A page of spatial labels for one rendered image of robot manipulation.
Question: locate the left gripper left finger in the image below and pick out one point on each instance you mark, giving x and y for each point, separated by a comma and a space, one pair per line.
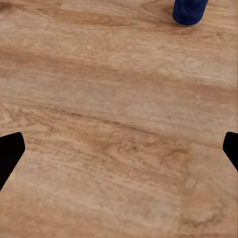
12, 148

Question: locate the can of soda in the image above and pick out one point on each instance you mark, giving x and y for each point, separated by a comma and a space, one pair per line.
188, 12

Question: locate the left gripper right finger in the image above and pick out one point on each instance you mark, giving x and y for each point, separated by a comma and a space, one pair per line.
230, 147

